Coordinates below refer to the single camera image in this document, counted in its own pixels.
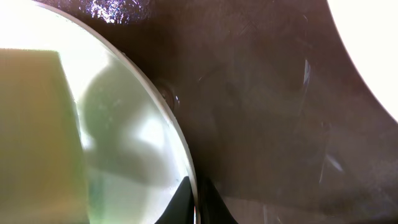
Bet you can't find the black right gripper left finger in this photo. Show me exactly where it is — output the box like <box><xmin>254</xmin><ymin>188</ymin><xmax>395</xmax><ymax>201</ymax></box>
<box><xmin>155</xmin><ymin>177</ymin><xmax>195</xmax><ymax>224</ymax></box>

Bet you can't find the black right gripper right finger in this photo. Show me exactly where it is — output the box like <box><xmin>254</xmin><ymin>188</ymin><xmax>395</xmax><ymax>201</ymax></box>
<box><xmin>198</xmin><ymin>177</ymin><xmax>238</xmax><ymax>224</ymax></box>

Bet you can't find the white plate stained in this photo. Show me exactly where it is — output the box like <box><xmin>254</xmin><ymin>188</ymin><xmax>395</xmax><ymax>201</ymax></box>
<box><xmin>327</xmin><ymin>0</ymin><xmax>397</xmax><ymax>120</ymax></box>
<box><xmin>1</xmin><ymin>1</ymin><xmax>200</xmax><ymax>223</ymax></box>

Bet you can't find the green yellow sponge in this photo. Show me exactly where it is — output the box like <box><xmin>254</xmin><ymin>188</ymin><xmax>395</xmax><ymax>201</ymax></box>
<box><xmin>1</xmin><ymin>49</ymin><xmax>89</xmax><ymax>223</ymax></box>

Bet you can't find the white plate top stained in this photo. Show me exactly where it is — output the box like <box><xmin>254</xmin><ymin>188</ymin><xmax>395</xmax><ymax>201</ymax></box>
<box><xmin>327</xmin><ymin>0</ymin><xmax>397</xmax><ymax>120</ymax></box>

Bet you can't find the dark grey serving tray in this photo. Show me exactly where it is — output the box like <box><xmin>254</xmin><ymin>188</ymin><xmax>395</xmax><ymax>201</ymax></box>
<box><xmin>50</xmin><ymin>0</ymin><xmax>397</xmax><ymax>223</ymax></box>

